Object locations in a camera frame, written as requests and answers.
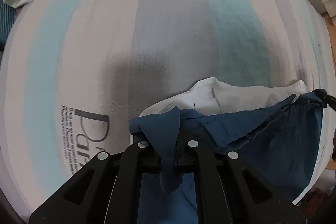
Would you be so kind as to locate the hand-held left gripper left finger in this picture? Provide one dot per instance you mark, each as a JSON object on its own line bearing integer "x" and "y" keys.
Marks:
{"x": 136, "y": 158}

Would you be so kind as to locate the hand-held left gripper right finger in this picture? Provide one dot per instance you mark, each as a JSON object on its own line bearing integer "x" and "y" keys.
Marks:
{"x": 202, "y": 158}

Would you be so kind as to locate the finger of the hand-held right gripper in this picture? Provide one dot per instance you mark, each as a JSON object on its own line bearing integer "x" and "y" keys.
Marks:
{"x": 325, "y": 98}

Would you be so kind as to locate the blue and white hooded jacket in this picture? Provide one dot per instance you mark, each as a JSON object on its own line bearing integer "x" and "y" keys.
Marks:
{"x": 262, "y": 134}

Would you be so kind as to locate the wooden headboard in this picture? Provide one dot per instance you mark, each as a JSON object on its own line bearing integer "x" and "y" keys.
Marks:
{"x": 331, "y": 35}

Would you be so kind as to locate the striped bed mattress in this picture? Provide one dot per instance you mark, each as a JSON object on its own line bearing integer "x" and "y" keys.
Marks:
{"x": 157, "y": 29}

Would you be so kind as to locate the teal ribbed suitcase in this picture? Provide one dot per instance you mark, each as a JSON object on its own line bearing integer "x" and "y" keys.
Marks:
{"x": 8, "y": 22}

